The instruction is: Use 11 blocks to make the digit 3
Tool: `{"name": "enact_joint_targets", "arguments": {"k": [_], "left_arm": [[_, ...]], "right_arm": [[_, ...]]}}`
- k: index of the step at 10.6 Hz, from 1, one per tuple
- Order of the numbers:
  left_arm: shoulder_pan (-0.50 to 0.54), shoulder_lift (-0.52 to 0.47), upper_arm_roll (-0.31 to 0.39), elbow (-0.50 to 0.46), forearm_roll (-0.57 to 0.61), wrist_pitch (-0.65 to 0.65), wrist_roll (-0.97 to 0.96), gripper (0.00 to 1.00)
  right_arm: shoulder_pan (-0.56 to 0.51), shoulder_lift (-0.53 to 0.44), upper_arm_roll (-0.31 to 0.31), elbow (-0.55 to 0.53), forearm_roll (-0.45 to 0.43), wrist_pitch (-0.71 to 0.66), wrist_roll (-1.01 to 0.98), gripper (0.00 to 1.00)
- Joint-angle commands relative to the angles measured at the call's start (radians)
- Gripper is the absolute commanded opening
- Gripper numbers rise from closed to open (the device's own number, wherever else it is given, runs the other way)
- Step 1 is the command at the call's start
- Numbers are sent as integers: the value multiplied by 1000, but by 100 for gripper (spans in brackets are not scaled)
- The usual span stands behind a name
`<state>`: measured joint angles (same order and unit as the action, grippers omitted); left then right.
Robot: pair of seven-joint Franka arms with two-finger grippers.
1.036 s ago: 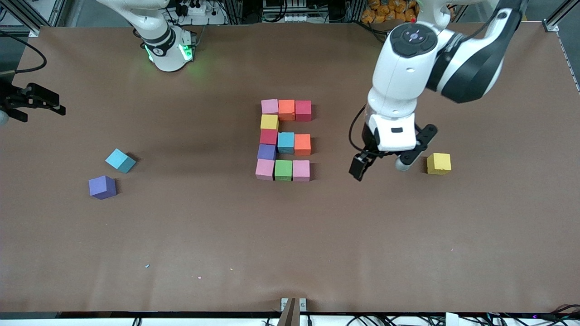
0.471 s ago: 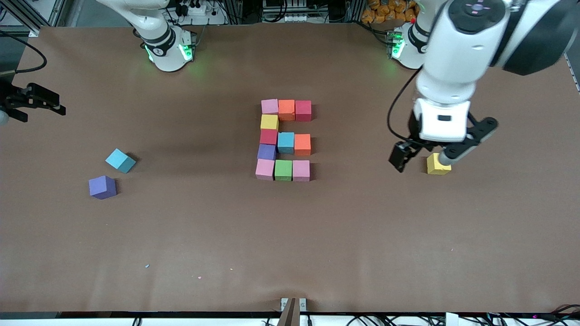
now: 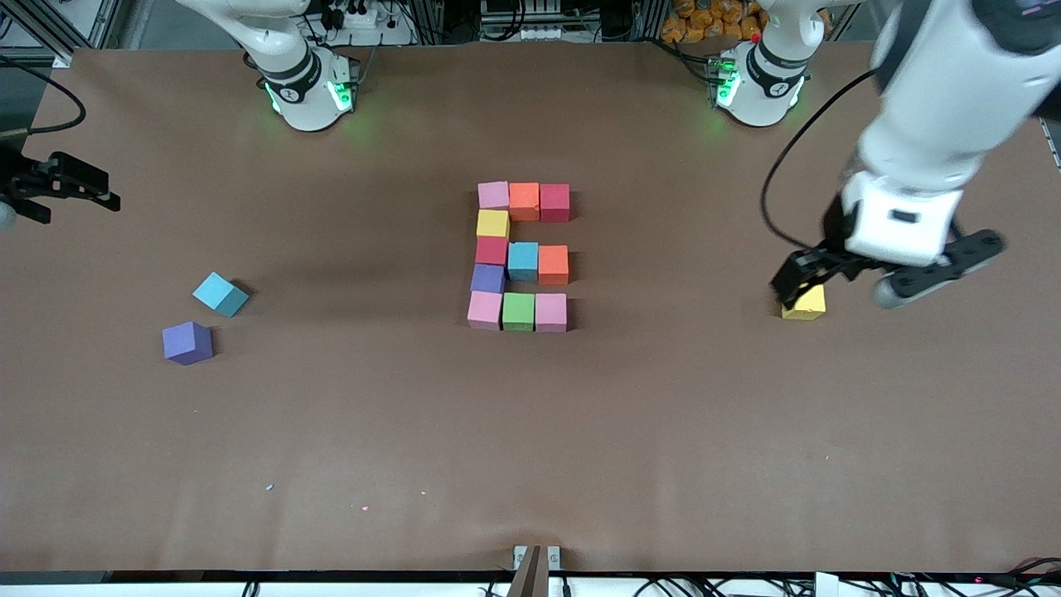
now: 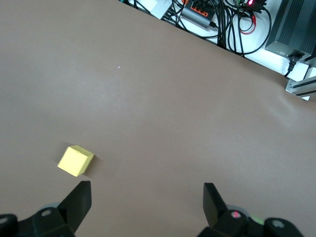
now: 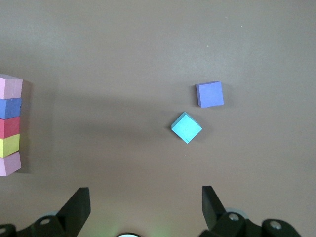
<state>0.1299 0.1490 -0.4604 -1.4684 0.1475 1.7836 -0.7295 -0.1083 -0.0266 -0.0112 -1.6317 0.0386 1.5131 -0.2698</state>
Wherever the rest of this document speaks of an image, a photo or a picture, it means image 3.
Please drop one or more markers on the yellow foam cube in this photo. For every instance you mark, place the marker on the yellow foam cube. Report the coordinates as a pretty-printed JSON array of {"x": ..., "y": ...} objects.
[
  {"x": 808, "y": 305},
  {"x": 492, "y": 224}
]

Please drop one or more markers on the small white box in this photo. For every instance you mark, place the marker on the small white box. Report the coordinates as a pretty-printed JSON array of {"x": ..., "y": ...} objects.
[{"x": 826, "y": 585}]

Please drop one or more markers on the cyan foam cube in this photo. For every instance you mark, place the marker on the cyan foam cube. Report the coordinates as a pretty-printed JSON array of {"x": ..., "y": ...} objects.
[
  {"x": 523, "y": 261},
  {"x": 220, "y": 294}
]

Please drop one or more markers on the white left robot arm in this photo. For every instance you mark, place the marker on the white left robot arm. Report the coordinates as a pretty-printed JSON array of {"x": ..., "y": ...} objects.
[{"x": 945, "y": 99}]

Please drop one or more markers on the perforated metal edge rail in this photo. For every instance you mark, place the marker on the perforated metal edge rail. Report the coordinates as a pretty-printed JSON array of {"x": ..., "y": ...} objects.
[{"x": 1053, "y": 141}]

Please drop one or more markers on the bag of oranges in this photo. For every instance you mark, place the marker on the bag of oranges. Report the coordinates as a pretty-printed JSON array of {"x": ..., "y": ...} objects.
[{"x": 713, "y": 21}]

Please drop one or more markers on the purple foam cube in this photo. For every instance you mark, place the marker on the purple foam cube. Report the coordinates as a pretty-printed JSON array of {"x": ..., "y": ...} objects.
[
  {"x": 487, "y": 278},
  {"x": 186, "y": 342}
]

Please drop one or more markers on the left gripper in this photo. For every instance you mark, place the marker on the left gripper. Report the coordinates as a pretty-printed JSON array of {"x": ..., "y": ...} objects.
[{"x": 830, "y": 259}]

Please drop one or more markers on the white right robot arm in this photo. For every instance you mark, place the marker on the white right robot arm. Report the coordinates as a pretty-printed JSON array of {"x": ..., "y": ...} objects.
[{"x": 290, "y": 58}]

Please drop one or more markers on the red foam cube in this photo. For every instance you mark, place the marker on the red foam cube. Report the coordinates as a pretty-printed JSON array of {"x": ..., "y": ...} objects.
[
  {"x": 491, "y": 249},
  {"x": 554, "y": 203}
]

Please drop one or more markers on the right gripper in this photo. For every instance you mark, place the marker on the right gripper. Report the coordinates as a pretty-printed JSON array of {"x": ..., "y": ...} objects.
[{"x": 25, "y": 184}]

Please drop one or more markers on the pink foam cube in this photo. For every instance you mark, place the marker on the pink foam cube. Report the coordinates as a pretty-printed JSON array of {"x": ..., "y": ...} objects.
[
  {"x": 493, "y": 195},
  {"x": 551, "y": 312},
  {"x": 485, "y": 311}
]

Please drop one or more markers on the green foam cube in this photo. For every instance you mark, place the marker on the green foam cube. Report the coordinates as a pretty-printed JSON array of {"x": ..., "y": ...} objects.
[{"x": 518, "y": 312}]

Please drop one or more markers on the orange foam cube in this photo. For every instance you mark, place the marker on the orange foam cube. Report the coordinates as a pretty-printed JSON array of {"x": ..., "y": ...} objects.
[
  {"x": 553, "y": 265},
  {"x": 524, "y": 201}
]

